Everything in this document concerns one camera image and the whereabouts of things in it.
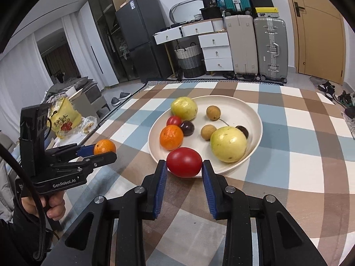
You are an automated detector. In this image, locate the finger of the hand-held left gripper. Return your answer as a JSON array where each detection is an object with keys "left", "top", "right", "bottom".
[
  {"left": 46, "top": 143, "right": 97, "bottom": 162},
  {"left": 48, "top": 152, "right": 117, "bottom": 178}
]

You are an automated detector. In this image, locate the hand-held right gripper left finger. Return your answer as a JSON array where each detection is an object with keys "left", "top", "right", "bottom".
[{"left": 46, "top": 161, "right": 168, "bottom": 266}]

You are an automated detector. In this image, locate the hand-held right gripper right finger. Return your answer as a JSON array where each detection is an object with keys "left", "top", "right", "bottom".
[{"left": 202, "top": 160, "right": 328, "bottom": 266}]

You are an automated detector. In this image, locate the orange mandarin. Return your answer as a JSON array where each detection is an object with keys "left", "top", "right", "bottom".
[
  {"left": 94, "top": 139, "right": 116, "bottom": 156},
  {"left": 159, "top": 125, "right": 184, "bottom": 151}
]

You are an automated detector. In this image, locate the large red tomato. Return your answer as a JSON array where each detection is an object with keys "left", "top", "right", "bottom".
[{"left": 166, "top": 147, "right": 203, "bottom": 178}]

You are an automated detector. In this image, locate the yellow-green guava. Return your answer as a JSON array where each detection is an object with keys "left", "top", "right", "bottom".
[
  {"left": 210, "top": 126, "right": 248, "bottom": 163},
  {"left": 170, "top": 96, "right": 198, "bottom": 120}
]

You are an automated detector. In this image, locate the brown longan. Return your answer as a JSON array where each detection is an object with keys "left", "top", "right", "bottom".
[
  {"left": 201, "top": 124, "right": 217, "bottom": 139},
  {"left": 206, "top": 105, "right": 223, "bottom": 121}
]

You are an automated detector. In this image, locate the dark purple plum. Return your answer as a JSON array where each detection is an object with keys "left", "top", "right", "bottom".
[
  {"left": 235, "top": 125, "right": 249, "bottom": 139},
  {"left": 180, "top": 120, "right": 195, "bottom": 137}
]

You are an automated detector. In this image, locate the white round plate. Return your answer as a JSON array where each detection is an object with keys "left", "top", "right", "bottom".
[{"left": 148, "top": 96, "right": 263, "bottom": 177}]

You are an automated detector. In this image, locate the person's left forearm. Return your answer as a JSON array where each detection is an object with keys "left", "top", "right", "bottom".
[{"left": 0, "top": 199, "right": 53, "bottom": 266}]

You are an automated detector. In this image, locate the person's left hand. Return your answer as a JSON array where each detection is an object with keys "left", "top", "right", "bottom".
[{"left": 22, "top": 190, "right": 66, "bottom": 221}]

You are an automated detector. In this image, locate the clear plastic snack bag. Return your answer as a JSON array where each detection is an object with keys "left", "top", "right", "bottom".
[{"left": 78, "top": 115, "right": 97, "bottom": 133}]

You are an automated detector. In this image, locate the yellow plastic bag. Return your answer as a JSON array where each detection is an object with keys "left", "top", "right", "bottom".
[{"left": 50, "top": 97, "right": 82, "bottom": 139}]

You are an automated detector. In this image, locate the open cardboard box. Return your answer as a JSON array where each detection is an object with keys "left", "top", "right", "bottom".
[{"left": 68, "top": 87, "right": 92, "bottom": 113}]

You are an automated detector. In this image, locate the grey storage stool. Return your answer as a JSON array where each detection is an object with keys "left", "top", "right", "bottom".
[{"left": 85, "top": 83, "right": 110, "bottom": 117}]

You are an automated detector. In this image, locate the white curtain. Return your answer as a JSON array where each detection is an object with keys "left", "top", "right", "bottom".
[
  {"left": 61, "top": 8, "right": 92, "bottom": 79},
  {"left": 0, "top": 33, "right": 53, "bottom": 136}
]

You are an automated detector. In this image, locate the grey bedding pile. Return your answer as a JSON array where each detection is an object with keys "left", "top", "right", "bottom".
[{"left": 46, "top": 76, "right": 92, "bottom": 100}]

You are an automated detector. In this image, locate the checkered tablecloth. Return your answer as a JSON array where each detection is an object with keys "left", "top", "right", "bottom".
[{"left": 48, "top": 80, "right": 355, "bottom": 266}]

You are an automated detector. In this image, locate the glass door wardrobe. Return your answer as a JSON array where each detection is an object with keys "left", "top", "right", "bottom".
[{"left": 89, "top": 0, "right": 132, "bottom": 85}]

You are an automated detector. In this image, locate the woven laundry basket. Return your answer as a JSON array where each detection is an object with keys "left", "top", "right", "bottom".
[{"left": 174, "top": 42, "right": 206, "bottom": 78}]

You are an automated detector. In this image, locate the dark grey refrigerator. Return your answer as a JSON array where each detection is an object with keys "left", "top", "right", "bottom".
[{"left": 115, "top": 0, "right": 172, "bottom": 83}]

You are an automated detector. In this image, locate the white desk with drawers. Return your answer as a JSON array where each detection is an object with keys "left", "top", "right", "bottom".
[{"left": 153, "top": 18, "right": 234, "bottom": 74}]

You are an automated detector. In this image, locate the beige suitcase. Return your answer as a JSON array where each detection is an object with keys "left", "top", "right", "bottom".
[{"left": 224, "top": 14, "right": 259, "bottom": 79}]

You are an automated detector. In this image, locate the silver suitcase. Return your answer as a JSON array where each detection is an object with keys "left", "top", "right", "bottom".
[{"left": 254, "top": 17, "right": 288, "bottom": 83}]

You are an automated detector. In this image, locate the pile of shoes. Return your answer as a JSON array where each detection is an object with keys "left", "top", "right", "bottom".
[{"left": 316, "top": 80, "right": 355, "bottom": 139}]

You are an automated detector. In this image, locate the arched mirror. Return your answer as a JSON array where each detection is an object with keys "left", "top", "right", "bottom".
[{"left": 169, "top": 1, "right": 203, "bottom": 24}]

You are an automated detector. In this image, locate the black storage bin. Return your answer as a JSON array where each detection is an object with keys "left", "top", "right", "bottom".
[{"left": 200, "top": 7, "right": 224, "bottom": 20}]

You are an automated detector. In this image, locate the yellow shoe box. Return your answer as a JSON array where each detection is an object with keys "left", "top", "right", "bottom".
[{"left": 254, "top": 7, "right": 278, "bottom": 18}]

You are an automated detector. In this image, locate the wooden door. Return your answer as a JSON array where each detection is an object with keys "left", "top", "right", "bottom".
[{"left": 281, "top": 0, "right": 347, "bottom": 85}]

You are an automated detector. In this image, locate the plain black shoe box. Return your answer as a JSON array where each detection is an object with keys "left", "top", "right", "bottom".
[{"left": 251, "top": 0, "right": 274, "bottom": 9}]

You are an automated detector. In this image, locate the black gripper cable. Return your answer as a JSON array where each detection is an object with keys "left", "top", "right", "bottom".
[{"left": 0, "top": 143, "right": 49, "bottom": 261}]

